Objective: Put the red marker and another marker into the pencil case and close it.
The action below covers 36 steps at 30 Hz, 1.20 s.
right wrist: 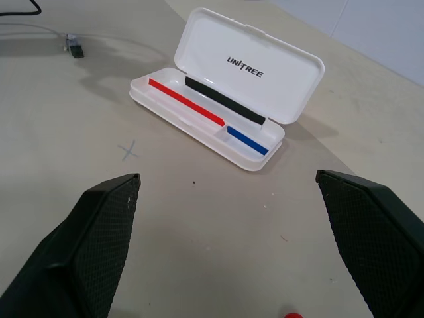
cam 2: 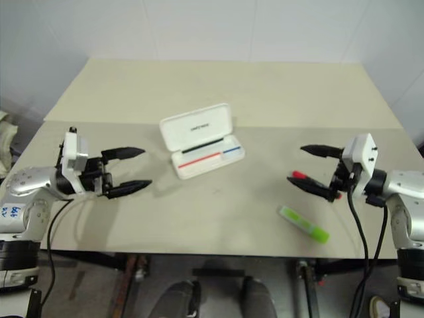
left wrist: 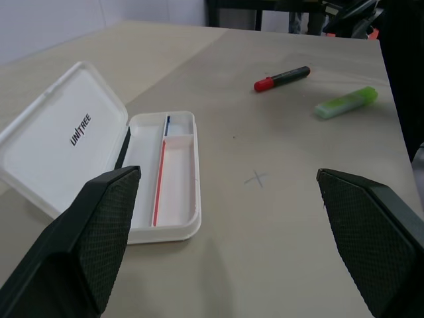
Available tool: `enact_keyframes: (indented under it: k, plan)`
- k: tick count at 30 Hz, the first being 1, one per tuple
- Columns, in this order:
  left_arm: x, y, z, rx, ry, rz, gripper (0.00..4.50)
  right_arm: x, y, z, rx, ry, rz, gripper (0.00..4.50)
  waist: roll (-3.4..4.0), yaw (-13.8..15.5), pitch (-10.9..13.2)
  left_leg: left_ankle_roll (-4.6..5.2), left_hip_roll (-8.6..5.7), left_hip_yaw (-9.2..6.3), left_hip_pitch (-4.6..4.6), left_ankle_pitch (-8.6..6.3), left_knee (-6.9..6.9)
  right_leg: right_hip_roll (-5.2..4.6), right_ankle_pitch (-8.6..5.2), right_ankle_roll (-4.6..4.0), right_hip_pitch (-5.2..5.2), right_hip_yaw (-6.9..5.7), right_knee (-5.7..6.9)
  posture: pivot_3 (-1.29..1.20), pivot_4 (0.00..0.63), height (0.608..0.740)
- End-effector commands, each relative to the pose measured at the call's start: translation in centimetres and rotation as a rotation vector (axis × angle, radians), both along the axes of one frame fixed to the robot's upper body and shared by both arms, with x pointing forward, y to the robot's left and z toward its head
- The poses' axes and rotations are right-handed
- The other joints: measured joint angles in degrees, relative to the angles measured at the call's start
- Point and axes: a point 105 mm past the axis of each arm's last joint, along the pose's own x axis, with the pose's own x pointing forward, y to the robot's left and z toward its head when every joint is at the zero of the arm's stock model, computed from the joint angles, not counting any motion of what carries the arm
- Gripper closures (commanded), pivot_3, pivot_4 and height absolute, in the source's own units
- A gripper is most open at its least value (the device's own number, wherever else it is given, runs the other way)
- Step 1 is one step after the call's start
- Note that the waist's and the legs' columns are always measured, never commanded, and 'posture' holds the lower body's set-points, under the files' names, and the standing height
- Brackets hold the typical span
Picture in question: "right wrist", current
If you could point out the small red round object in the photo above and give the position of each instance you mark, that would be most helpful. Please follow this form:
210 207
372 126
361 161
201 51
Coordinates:
293 315

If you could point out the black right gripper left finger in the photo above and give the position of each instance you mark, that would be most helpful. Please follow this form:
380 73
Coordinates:
83 251

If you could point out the white rectangular box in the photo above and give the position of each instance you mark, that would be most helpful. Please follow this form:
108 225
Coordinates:
232 46

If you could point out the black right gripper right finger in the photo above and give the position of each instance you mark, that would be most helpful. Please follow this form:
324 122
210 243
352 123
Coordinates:
374 238

